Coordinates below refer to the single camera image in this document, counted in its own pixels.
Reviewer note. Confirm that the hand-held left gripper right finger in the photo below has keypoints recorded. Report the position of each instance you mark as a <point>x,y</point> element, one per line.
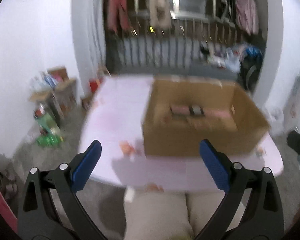
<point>213,165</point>

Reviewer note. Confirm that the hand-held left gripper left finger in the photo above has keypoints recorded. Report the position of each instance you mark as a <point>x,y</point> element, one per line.
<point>86,165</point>

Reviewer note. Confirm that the brown cardboard box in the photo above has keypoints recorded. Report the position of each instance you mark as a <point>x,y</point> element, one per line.
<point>177,140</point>

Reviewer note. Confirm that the white plastic bag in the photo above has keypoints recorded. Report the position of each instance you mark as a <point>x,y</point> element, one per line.
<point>40,85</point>
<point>277,114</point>
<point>233,61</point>

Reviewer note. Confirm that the green plastic bottle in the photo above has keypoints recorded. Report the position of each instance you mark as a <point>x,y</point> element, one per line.
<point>50,140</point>

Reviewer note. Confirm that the person's right leg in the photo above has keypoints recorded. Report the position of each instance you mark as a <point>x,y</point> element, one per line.
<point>210,212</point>

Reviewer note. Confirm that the person's leg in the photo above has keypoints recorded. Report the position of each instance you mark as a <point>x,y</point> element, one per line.
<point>157,215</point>
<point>210,212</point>

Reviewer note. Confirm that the pink balloon print tablecloth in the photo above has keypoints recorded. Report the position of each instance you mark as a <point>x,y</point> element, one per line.
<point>115,120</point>

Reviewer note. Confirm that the floral printed cloth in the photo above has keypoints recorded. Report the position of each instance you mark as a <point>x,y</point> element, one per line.
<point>298,92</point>

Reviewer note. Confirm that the green bin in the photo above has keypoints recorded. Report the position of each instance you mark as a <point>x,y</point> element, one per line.
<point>48,123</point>

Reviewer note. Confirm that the small brown carton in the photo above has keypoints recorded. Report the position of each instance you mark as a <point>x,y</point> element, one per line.
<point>86,103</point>

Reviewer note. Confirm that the open printed cardboard carton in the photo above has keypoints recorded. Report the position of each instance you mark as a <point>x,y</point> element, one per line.
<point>65,97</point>

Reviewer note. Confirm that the shiny metal bowl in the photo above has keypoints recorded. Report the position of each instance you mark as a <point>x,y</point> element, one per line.
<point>40,111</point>

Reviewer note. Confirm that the person's left leg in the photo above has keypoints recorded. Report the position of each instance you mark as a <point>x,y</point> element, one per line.
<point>157,215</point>

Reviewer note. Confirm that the brown slipper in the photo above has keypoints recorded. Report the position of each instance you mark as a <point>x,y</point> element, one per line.
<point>9,176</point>
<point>10,190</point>

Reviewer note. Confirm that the black chair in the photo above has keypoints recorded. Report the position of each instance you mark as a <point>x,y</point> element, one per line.
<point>248,75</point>

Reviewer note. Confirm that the red board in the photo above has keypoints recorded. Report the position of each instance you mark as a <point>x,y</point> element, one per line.
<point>1,205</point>

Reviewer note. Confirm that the blue bag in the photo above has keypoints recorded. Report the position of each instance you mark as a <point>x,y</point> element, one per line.
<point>255,52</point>

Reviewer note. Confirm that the metal balcony railing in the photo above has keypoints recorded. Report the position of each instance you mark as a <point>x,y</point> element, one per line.
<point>165,50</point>

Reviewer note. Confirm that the white curtain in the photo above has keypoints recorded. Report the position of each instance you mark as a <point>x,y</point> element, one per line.
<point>95,30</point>

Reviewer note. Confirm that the pink hanging garment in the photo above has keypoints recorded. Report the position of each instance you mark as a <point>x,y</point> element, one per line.
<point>247,15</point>

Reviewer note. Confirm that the red hanging garment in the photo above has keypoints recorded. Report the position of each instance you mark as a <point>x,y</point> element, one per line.
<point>118,5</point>

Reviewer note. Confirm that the beige hanging jacket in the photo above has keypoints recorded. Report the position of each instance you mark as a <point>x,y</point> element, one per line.
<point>160,5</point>

